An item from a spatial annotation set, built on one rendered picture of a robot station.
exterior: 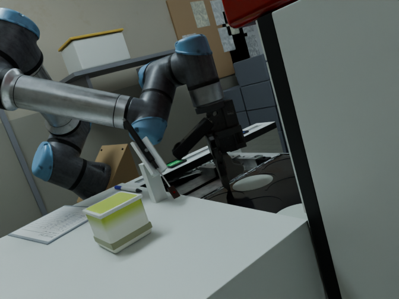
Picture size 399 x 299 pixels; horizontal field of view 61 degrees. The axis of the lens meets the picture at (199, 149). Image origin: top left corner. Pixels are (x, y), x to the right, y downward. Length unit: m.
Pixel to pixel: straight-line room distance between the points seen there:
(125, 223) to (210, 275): 0.19
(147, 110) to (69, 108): 0.17
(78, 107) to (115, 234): 0.34
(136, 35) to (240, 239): 3.44
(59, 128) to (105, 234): 0.70
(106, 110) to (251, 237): 0.44
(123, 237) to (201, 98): 0.36
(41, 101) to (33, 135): 2.43
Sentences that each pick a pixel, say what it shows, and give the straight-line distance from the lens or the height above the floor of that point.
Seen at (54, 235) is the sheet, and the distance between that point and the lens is 0.75.
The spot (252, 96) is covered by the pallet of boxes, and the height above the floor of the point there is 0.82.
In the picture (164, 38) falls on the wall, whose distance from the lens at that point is 3.96.
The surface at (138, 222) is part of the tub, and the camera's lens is 0.55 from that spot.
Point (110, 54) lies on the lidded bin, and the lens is 2.90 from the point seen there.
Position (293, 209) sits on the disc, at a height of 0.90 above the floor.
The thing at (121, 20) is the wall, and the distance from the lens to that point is 3.76.
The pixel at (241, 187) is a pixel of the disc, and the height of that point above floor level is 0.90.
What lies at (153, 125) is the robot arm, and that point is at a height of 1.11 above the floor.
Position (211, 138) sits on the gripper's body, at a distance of 0.76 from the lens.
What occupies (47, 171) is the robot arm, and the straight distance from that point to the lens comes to 1.18.
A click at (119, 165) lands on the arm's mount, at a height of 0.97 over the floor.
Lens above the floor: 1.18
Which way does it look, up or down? 11 degrees down
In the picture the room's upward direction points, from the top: 17 degrees counter-clockwise
